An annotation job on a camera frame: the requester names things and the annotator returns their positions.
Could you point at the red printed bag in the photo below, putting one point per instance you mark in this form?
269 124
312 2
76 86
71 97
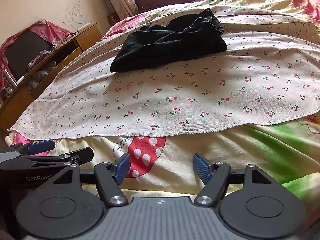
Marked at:
113 19

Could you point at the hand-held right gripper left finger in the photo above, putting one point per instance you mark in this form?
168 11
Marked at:
122 168

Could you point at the dark handbag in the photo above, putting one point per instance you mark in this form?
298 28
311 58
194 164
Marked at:
147 5

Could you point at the wooden cabinet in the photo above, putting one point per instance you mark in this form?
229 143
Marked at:
90 35

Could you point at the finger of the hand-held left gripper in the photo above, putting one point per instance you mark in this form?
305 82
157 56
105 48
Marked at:
41 147
75 153

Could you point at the steel thermos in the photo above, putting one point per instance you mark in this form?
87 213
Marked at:
10 78

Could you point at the purple cloth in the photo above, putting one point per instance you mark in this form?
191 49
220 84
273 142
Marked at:
40 60

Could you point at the grey stuffed toys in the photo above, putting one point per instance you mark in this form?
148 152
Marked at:
40 76

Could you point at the black pants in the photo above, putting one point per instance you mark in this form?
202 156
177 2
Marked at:
170 45

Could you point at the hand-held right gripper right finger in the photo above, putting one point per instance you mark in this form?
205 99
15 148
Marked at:
201 168

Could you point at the television with red cloth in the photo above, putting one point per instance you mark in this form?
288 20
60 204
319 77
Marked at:
50 28

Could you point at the white cherry print sheet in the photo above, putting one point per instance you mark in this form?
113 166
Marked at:
200 92

